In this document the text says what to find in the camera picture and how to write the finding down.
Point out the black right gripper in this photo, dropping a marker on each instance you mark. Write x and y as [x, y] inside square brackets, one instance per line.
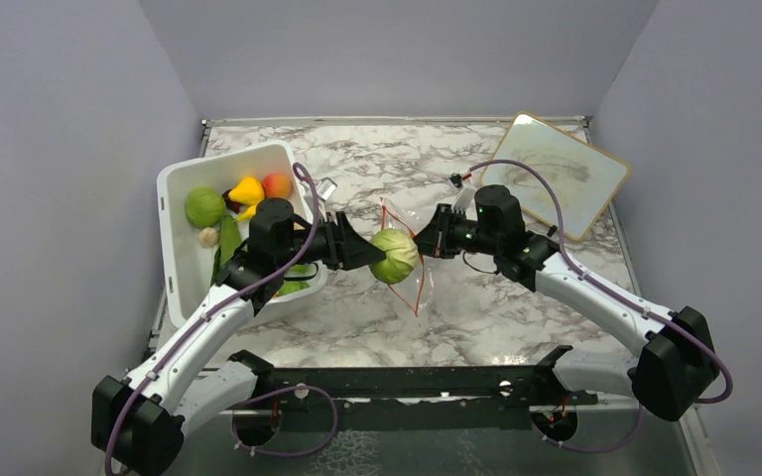
[428, 238]

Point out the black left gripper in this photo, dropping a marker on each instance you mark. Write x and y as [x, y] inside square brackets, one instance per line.
[344, 241]

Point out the green cabbage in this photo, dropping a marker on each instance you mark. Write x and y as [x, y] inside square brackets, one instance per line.
[402, 256]
[204, 207]

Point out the clear zip bag orange zipper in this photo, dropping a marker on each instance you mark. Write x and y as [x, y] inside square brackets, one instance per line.
[414, 295]

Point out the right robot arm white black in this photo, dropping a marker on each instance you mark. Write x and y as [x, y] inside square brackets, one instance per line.
[672, 359]

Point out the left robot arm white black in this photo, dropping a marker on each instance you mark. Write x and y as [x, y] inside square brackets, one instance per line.
[133, 419]

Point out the green lime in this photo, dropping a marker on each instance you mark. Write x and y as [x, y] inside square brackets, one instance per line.
[291, 287]

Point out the orange peach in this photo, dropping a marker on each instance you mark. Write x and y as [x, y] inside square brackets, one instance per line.
[277, 186]

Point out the yellow banana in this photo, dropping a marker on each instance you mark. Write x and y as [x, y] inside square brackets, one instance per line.
[247, 213]

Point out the yellow bell pepper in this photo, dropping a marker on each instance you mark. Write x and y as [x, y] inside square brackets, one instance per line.
[249, 191]

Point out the green leafy vegetable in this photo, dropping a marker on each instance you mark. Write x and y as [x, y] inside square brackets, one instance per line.
[228, 243]

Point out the dark red vegetable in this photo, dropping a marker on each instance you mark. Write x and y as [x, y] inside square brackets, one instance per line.
[231, 205]

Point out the garlic bulb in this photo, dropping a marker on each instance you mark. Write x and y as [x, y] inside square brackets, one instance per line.
[208, 237]

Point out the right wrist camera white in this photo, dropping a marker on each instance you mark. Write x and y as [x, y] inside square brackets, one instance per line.
[465, 189]

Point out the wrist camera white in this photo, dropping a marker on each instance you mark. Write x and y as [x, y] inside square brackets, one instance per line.
[325, 188]
[465, 189]

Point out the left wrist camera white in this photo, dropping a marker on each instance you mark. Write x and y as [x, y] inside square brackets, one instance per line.
[325, 188]

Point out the black mounting rail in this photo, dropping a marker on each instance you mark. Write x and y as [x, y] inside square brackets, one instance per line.
[510, 397]

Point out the whiteboard with wooden frame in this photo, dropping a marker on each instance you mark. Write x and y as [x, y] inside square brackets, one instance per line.
[583, 178]

